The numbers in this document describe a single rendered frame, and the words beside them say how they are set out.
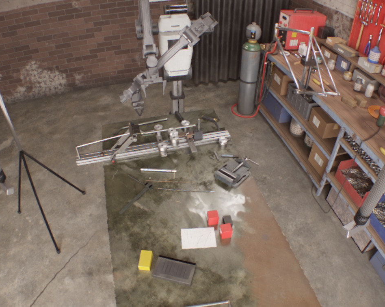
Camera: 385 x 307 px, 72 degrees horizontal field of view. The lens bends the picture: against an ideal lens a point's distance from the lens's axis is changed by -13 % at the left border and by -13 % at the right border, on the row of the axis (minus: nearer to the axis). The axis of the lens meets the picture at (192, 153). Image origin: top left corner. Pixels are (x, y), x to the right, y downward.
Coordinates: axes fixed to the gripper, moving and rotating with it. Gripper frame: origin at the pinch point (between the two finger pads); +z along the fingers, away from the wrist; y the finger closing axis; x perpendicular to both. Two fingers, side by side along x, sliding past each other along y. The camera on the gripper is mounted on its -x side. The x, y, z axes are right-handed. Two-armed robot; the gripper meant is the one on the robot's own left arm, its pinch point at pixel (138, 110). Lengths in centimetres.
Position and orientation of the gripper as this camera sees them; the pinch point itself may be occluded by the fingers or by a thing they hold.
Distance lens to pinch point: 191.4
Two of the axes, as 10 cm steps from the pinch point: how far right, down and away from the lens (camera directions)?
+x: 9.5, -2.1, 2.4
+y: 3.2, 6.2, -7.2
